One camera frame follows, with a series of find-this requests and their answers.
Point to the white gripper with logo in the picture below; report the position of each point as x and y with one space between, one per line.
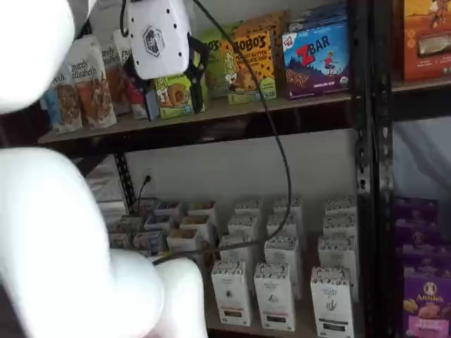
158 38

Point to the white box green strip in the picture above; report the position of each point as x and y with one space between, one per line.
340 206
331 303
339 225
336 251

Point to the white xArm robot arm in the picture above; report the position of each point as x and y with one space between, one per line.
53 229

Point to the green Bobo's apple pie box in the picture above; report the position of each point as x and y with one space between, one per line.
215 70
172 98

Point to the wooden shelf board with snacks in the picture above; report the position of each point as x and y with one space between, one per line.
246 109

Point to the yellow Bobo's peanut butter box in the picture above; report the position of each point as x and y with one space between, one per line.
260 53
278 24

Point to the blue flax plus oatmeal box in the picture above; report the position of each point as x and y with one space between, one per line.
168 208
158 222
148 243

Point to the green apple cinnamon oatmeal box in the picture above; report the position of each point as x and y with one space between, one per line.
120 241
128 223
146 207

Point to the yellow purely elizabeth oatmeal box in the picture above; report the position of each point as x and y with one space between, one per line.
201 207
185 241
197 223

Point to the blue ZBar box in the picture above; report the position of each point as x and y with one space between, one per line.
324 17
317 77

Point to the white box yellow strip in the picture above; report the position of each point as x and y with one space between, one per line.
248 207
236 248
230 295
243 225

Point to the white box pink strip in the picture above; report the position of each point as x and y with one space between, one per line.
282 225
275 299
282 206
282 251

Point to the black metal shelf rack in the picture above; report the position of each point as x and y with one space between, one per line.
363 105

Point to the orange snack box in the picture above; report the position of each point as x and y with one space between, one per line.
423 35

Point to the purple Annie's snack box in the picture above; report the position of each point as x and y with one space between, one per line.
415 222
428 303
426 255

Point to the red purely elizabeth granola bag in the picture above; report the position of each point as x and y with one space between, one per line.
136 102

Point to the orange purely elizabeth granola bag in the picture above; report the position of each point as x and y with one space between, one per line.
93 95
112 81

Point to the blue purely elizabeth granola bag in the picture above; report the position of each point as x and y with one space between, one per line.
63 105

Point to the white wall outlet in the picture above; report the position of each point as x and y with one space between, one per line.
148 174

